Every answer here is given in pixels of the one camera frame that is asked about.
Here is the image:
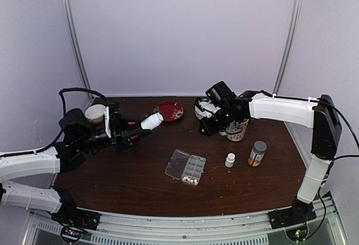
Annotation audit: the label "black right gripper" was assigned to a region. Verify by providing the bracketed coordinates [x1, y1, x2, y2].
[200, 106, 239, 136]

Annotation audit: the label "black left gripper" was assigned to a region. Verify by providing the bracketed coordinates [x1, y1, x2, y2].
[76, 113, 150, 155]

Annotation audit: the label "clear plastic pill organizer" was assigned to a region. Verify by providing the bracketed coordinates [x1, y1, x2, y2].
[165, 149, 206, 186]

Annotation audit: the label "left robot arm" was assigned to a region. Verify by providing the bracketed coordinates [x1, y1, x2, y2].
[1, 107, 163, 225]

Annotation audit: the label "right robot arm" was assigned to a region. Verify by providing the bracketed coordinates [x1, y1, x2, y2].
[194, 87, 342, 224]

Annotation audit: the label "white pills in organizer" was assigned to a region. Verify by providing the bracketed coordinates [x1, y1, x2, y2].
[182, 176, 198, 184]

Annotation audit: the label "floral mug yellow inside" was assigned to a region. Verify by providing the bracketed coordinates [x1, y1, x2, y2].
[225, 119, 249, 142]

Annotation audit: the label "white scalloped bowl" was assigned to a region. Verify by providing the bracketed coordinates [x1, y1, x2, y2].
[194, 99, 214, 120]

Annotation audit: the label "plain white ceramic bowl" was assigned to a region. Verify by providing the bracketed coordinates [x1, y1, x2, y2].
[84, 104, 105, 124]

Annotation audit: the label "small white pill bottle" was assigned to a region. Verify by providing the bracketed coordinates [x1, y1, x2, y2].
[225, 152, 236, 168]

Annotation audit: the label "amber bottle grey cap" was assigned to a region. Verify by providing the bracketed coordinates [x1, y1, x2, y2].
[248, 141, 267, 167]

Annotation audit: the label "red floral plate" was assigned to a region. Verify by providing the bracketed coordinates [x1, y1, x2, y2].
[153, 102, 184, 122]

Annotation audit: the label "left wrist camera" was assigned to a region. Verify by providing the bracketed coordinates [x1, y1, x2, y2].
[104, 103, 121, 138]

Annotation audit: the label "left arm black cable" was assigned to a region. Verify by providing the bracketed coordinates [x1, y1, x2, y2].
[0, 87, 107, 156]

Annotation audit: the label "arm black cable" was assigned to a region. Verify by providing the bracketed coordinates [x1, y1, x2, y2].
[0, 87, 107, 156]
[316, 99, 359, 237]

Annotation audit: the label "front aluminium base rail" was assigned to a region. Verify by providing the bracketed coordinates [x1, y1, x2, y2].
[19, 195, 349, 244]

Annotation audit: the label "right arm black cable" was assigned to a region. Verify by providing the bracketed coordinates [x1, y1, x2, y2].
[316, 99, 359, 237]

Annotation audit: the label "left aluminium frame post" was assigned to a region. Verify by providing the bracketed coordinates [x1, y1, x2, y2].
[63, 0, 90, 89]

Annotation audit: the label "aluminium frame post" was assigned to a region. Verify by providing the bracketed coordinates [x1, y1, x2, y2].
[63, 0, 90, 89]
[273, 0, 303, 94]

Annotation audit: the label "right aluminium frame post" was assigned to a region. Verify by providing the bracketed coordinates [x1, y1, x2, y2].
[273, 0, 303, 94]

